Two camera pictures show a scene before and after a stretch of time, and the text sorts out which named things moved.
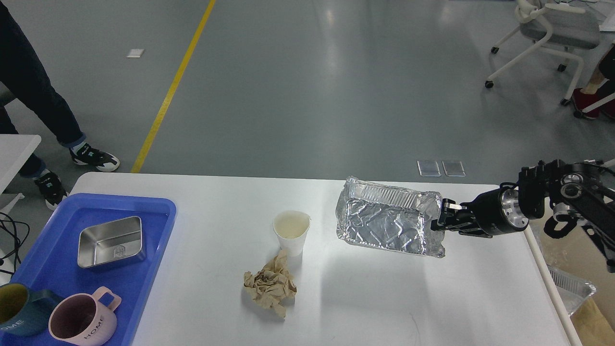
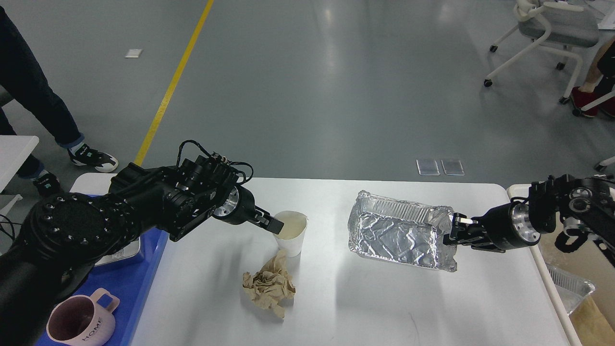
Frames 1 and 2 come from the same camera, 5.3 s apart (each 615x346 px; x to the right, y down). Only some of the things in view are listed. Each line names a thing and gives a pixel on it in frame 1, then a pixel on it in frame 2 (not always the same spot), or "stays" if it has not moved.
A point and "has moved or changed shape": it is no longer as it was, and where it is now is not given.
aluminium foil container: x=396 y=219 has moved or changed shape
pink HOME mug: x=82 y=319 stays
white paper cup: x=291 y=227 stays
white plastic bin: x=568 y=244 stays
